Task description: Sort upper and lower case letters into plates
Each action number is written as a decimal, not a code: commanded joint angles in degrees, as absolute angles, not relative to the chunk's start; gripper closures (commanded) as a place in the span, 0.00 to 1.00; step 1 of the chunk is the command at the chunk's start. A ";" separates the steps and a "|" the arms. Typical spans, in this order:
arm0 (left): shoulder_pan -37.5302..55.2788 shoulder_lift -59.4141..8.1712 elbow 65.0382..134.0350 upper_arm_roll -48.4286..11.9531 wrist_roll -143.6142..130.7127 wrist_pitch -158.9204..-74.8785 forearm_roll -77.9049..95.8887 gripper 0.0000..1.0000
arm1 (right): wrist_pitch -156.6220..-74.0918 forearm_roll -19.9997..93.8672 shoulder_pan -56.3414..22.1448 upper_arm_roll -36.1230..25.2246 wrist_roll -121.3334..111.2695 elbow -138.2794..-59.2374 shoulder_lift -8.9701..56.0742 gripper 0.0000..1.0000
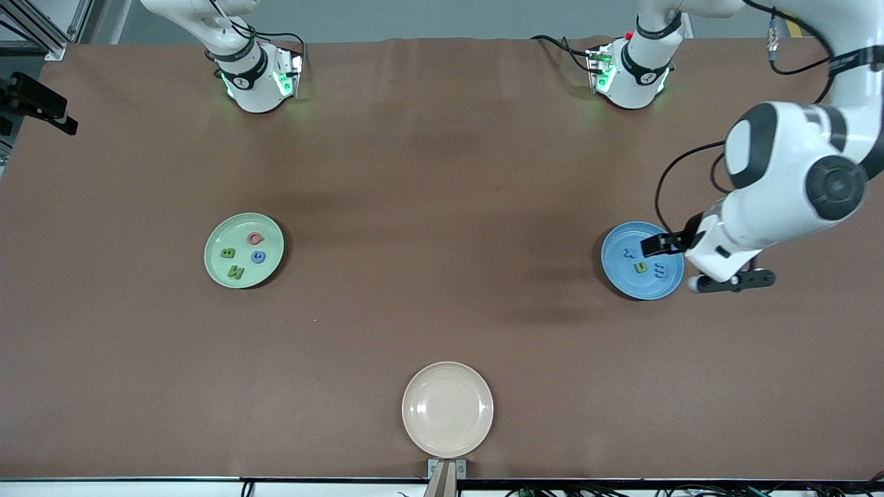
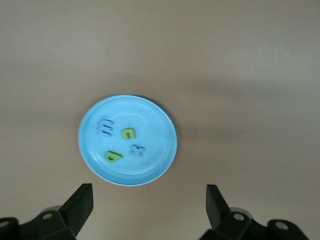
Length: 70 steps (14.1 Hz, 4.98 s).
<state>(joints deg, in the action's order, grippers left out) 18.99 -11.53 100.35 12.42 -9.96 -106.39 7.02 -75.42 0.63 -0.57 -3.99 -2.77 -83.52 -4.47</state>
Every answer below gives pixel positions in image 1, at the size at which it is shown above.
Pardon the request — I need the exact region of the black arm base cable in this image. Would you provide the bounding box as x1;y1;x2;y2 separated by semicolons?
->
228;17;308;66
530;35;591;73

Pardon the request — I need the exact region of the silver arm base connector plate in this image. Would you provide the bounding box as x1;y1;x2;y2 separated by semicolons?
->
273;45;305;97
587;45;617;95

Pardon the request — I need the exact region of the brown table mat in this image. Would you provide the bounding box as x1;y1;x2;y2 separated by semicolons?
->
0;36;884;480

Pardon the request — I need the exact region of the cream plate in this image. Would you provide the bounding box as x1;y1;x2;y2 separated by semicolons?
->
401;361;494;458

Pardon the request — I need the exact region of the aluminium frame profile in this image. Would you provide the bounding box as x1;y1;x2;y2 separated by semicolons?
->
0;0;68;61

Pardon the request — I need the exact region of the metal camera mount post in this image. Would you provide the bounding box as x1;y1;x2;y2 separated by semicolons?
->
427;458;468;497

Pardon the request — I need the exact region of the blue plate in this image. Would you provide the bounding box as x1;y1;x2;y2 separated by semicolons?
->
601;221;685;301

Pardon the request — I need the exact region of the green plate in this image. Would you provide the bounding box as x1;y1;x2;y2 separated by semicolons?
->
204;213;285;289

